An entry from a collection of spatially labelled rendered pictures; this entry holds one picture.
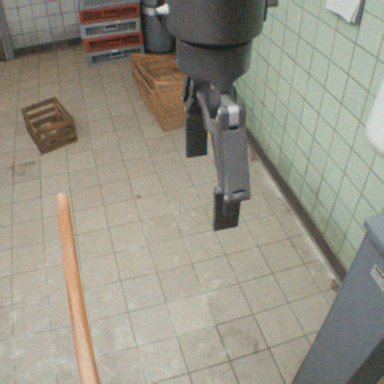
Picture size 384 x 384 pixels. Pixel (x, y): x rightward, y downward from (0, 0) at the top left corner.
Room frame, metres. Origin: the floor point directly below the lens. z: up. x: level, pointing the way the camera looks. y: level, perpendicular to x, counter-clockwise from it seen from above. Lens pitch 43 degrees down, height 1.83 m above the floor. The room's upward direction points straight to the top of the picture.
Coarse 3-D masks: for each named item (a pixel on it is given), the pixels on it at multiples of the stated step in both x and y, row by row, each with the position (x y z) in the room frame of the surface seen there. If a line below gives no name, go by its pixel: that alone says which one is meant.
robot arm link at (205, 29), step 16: (176, 0) 0.35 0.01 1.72; (192, 0) 0.34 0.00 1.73; (208, 0) 0.33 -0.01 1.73; (224, 0) 0.33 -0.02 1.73; (240, 0) 0.34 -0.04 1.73; (256, 0) 0.35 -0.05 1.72; (272, 0) 0.39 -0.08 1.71; (176, 16) 0.35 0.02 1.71; (192, 16) 0.34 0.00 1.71; (208, 16) 0.34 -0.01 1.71; (224, 16) 0.34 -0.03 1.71; (240, 16) 0.34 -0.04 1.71; (256, 16) 0.35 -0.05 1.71; (176, 32) 0.35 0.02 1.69; (192, 32) 0.34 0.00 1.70; (208, 32) 0.34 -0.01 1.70; (224, 32) 0.34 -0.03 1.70; (240, 32) 0.34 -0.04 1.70; (256, 32) 0.35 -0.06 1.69
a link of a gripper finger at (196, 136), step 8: (192, 120) 0.45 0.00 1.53; (200, 120) 0.45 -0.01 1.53; (192, 128) 0.45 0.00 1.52; (200, 128) 0.45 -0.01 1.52; (192, 136) 0.45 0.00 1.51; (200, 136) 0.45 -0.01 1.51; (192, 144) 0.45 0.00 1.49; (200, 144) 0.45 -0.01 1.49; (192, 152) 0.45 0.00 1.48; (200, 152) 0.45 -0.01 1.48
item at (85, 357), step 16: (64, 208) 0.61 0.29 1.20; (64, 224) 0.56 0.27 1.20; (64, 240) 0.52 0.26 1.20; (64, 256) 0.48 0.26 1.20; (64, 272) 0.44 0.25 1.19; (80, 288) 0.41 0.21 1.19; (80, 304) 0.37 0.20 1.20; (80, 320) 0.34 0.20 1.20; (80, 336) 0.31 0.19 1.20; (80, 352) 0.28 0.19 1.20; (80, 368) 0.25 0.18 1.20; (96, 368) 0.25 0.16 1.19
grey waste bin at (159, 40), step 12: (144, 0) 4.17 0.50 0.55; (156, 0) 4.15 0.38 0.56; (144, 12) 4.10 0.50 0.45; (156, 12) 4.05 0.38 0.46; (144, 24) 4.12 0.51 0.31; (156, 24) 4.05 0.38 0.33; (144, 36) 4.14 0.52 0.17; (156, 36) 4.05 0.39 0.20; (168, 36) 4.10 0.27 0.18; (144, 48) 4.14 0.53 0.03; (156, 48) 4.05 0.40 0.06; (168, 48) 4.09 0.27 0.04
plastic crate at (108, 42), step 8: (136, 32) 3.93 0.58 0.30; (88, 40) 3.79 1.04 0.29; (96, 40) 3.81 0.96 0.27; (104, 40) 3.84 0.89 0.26; (112, 40) 4.06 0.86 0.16; (120, 40) 3.88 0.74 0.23; (128, 40) 4.05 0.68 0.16; (136, 40) 3.94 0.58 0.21; (88, 48) 3.78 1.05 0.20; (96, 48) 3.85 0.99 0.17; (104, 48) 3.83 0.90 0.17; (112, 48) 3.86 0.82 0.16
